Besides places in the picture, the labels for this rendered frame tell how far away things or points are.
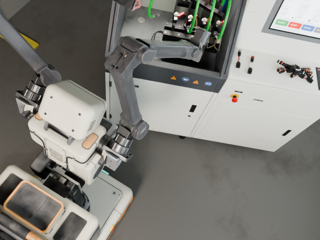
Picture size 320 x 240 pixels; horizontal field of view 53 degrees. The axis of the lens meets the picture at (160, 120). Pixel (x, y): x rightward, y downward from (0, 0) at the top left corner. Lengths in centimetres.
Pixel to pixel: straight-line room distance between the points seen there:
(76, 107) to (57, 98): 8
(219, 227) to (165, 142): 78
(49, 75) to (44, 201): 57
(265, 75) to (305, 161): 127
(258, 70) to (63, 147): 119
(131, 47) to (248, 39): 108
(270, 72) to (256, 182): 109
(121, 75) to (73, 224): 88
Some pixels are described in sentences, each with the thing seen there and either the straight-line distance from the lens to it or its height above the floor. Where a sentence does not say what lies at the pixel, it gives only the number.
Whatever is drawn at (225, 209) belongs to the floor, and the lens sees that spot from 261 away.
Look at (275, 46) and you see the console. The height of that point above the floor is 104.
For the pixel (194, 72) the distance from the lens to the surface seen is 184.
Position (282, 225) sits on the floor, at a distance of 277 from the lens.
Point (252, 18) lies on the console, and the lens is 190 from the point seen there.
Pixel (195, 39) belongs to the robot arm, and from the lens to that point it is 140.
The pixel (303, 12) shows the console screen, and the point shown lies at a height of 127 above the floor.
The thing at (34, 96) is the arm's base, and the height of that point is 122.
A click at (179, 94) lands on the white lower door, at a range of 204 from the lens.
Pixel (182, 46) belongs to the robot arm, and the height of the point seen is 146.
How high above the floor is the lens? 243
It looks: 64 degrees down
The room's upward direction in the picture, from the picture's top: 18 degrees clockwise
